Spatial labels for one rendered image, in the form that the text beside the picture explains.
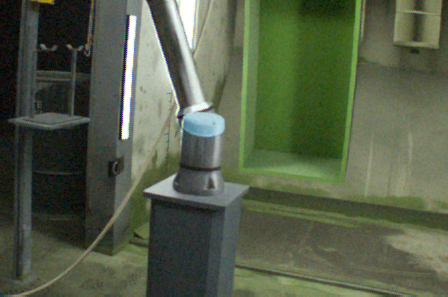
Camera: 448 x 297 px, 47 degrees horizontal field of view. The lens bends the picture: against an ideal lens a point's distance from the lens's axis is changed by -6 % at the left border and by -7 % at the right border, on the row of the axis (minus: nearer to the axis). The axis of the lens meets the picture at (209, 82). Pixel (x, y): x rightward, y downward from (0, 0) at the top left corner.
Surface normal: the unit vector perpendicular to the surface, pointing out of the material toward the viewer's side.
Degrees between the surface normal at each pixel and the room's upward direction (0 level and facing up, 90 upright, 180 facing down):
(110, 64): 90
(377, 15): 90
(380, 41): 90
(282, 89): 102
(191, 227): 90
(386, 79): 57
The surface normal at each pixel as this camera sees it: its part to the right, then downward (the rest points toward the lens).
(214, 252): 0.43, 0.11
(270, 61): -0.31, 0.26
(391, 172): -0.23, -0.50
